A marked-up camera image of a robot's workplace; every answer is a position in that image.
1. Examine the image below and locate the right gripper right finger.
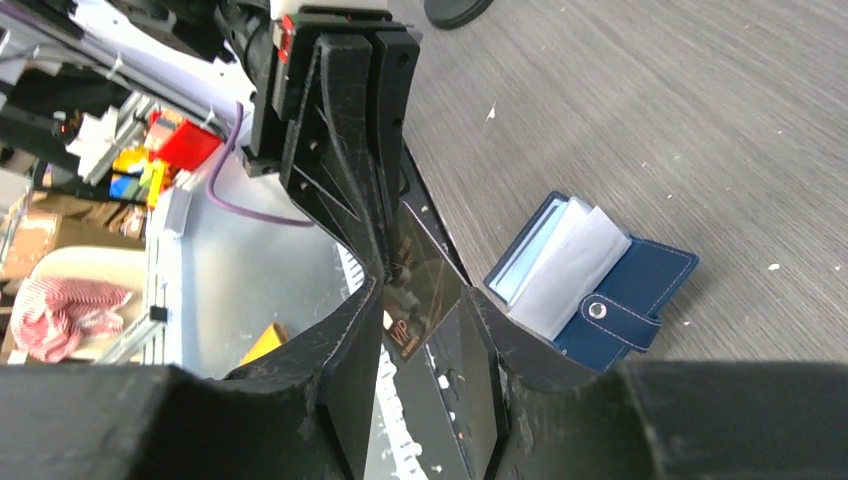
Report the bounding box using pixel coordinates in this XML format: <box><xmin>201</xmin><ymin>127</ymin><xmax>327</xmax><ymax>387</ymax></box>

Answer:
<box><xmin>458</xmin><ymin>287</ymin><xmax>596</xmax><ymax>479</ymax></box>

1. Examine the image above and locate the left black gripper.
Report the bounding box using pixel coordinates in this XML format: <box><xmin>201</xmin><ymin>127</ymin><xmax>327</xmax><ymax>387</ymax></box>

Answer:
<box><xmin>241</xmin><ymin>6</ymin><xmax>420</xmax><ymax>279</ymax></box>

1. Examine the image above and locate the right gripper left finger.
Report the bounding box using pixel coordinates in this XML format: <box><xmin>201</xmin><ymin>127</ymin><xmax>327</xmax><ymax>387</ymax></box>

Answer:
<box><xmin>225</xmin><ymin>277</ymin><xmax>383</xmax><ymax>479</ymax></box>

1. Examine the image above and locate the grey credit card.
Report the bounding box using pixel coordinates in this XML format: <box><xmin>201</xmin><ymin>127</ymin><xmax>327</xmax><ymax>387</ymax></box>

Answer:
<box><xmin>383</xmin><ymin>202</ymin><xmax>466</xmax><ymax>361</ymax></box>

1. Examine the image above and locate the blue leather card holder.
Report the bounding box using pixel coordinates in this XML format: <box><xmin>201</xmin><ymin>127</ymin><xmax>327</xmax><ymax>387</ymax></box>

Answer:
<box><xmin>484</xmin><ymin>191</ymin><xmax>699</xmax><ymax>372</ymax></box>

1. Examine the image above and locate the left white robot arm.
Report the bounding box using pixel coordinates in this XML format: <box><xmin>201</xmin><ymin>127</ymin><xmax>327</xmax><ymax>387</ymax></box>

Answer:
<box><xmin>1</xmin><ymin>1</ymin><xmax>420</xmax><ymax>279</ymax></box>

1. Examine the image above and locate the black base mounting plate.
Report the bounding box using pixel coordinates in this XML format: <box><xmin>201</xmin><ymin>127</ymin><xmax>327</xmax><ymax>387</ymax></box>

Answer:
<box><xmin>393</xmin><ymin>309</ymin><xmax>498</xmax><ymax>479</ymax></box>

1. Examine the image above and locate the red microphone with stand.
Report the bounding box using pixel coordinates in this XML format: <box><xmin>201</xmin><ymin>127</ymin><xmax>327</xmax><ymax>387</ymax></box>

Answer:
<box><xmin>423</xmin><ymin>0</ymin><xmax>493</xmax><ymax>30</ymax></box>

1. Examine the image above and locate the red white striped cloth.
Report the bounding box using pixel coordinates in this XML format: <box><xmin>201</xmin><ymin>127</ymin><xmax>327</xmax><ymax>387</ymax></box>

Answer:
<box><xmin>9</xmin><ymin>276</ymin><xmax>133</xmax><ymax>363</ymax></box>

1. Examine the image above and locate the cardboard box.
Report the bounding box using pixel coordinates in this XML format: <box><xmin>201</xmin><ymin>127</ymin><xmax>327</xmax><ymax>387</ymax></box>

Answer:
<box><xmin>1</xmin><ymin>212</ymin><xmax>144</xmax><ymax>280</ymax></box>

